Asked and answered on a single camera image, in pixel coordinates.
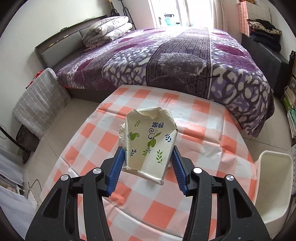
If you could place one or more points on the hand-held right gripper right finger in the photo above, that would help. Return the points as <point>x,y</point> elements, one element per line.
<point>179,171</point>

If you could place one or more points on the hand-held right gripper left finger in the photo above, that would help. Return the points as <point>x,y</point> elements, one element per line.
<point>116,166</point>

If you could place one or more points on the floral paper cup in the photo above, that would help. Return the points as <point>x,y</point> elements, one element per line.
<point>148,139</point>

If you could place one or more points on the cream plastic waste bin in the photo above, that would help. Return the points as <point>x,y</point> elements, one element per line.
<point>272,185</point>

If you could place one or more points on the orange checked tablecloth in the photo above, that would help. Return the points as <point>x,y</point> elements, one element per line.
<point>196,120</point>

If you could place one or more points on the grey checked cushion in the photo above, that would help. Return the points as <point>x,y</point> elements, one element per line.
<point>39,102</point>

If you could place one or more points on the bed with purple cover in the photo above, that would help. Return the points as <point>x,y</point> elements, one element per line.
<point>173,62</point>

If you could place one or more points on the white cloth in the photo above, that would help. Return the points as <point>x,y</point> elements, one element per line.
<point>11,208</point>

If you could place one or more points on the red cloth item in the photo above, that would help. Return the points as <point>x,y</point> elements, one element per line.
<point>32,80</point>

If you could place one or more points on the stack of green booklets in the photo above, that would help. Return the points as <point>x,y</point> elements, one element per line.
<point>292,122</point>

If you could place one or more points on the dark bed headboard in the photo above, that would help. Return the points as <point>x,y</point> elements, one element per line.
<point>57,44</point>

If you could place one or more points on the folded white printed quilt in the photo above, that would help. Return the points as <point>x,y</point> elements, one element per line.
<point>106,30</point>

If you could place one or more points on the wooden bookshelf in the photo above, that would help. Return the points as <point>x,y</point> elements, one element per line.
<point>291,92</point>

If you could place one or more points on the black storage bench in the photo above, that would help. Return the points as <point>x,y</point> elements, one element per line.
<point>266,60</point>

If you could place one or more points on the green basket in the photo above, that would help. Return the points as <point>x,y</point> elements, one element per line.
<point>168,20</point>

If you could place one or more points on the black metal stand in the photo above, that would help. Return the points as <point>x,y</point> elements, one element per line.
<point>126,14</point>

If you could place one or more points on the black handbag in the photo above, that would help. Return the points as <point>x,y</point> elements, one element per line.
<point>113,11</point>

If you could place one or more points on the bright window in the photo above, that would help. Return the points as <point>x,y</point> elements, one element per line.
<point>180,11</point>

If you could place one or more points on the white curtain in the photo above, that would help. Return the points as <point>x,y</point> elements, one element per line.
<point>216,14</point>

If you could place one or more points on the pile of folded clothes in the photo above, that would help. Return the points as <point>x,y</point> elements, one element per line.
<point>266,32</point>

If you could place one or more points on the pink white cabinet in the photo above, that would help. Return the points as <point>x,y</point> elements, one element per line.
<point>254,11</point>

